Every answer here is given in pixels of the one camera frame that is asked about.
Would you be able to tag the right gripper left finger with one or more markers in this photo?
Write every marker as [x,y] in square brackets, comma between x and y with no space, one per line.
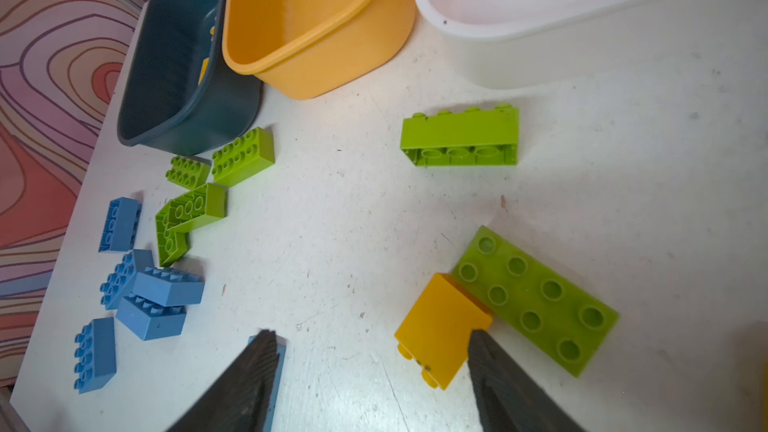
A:
[238,400]

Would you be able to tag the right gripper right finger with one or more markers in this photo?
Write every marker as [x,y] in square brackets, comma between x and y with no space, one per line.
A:
[507,398]

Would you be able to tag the blue lego far left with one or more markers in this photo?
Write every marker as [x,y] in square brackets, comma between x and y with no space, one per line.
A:
[121,224]

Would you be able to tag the yellow small lego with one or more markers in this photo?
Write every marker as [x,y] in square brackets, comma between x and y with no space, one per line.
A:
[206,60]

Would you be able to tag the dark teal plastic bin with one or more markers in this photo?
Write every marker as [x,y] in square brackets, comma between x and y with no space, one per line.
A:
[163,107]

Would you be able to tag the green lego upper right cluster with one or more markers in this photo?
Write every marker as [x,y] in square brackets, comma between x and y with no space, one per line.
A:
[243,158]

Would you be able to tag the blue lego stacked upper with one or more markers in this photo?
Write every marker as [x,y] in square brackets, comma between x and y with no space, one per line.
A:
[169,287]

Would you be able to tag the blue lego bottom left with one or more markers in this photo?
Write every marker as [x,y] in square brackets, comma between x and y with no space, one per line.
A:
[95,355]

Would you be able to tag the blue lego centre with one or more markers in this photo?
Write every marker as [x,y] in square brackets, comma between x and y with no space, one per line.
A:
[275,384]

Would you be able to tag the green lego middle cluster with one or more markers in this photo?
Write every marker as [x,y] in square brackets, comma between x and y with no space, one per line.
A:
[197,208]

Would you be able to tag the green lego lower cluster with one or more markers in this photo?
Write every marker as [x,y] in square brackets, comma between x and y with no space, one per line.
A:
[171,245]

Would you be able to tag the green lego cluster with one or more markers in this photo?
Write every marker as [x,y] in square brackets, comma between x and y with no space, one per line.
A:
[243,158]
[197,208]
[171,245]

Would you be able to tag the blue lego stacked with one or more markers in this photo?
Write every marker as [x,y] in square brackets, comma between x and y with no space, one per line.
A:
[169,287]
[149,320]

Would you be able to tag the white plastic bin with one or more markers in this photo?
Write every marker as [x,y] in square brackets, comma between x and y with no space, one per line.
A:
[506,44]

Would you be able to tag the yellow sloped lego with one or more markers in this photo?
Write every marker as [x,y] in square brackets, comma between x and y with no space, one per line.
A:
[436,332]

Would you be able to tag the blue lego stacked lower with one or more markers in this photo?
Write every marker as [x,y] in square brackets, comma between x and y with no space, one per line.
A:
[149,320]

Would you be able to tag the green lego plate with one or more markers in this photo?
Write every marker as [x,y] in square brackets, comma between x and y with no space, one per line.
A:
[561,319]

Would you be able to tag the yellow plastic bin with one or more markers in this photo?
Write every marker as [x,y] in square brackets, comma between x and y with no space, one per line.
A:
[305,48]

